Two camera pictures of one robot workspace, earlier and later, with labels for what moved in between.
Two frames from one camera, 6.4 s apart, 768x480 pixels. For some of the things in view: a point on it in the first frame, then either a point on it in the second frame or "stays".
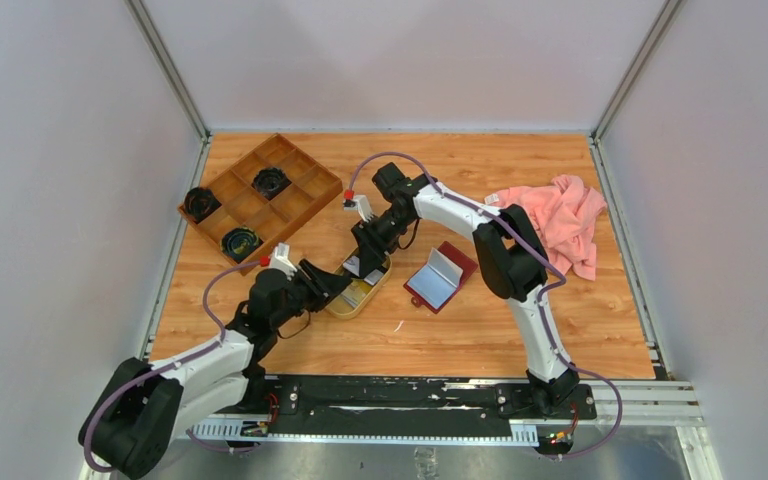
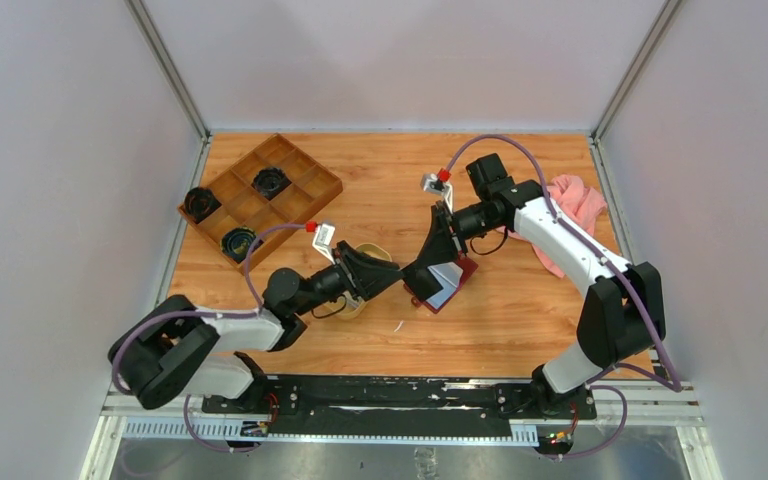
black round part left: x=200 y=203 stays
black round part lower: x=239 y=243 stays
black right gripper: x=373 y=246 to x=440 y=246
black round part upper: x=270 y=181 stays
